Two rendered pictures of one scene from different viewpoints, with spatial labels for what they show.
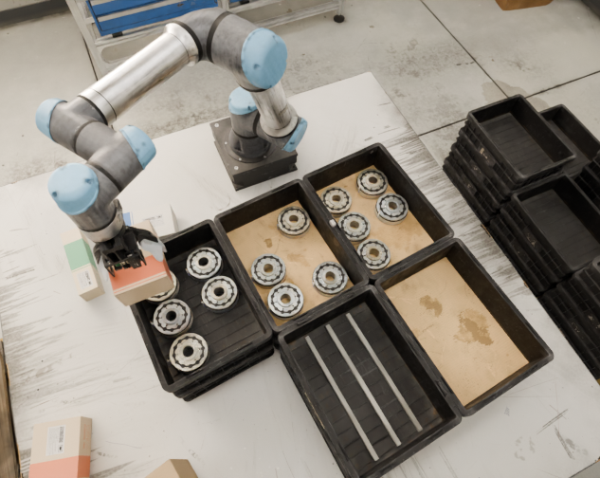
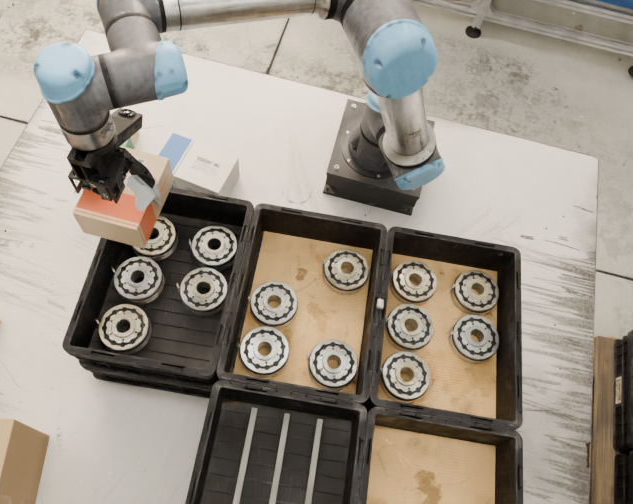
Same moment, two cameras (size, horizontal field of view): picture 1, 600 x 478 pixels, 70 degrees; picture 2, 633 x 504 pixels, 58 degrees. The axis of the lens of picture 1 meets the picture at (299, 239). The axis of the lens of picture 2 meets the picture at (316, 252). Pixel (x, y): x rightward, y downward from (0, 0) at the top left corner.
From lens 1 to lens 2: 0.25 m
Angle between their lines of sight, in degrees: 14
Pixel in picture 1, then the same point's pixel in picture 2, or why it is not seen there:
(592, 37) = not seen: outside the picture
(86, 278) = not seen: hidden behind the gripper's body
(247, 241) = (280, 256)
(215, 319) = (180, 314)
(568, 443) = not seen: outside the picture
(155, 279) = (123, 225)
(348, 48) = (619, 115)
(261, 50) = (393, 47)
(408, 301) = (403, 461)
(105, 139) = (135, 42)
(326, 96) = (516, 153)
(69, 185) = (55, 66)
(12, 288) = (36, 141)
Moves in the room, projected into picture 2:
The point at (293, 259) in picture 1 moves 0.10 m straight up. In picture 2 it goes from (312, 312) to (316, 295)
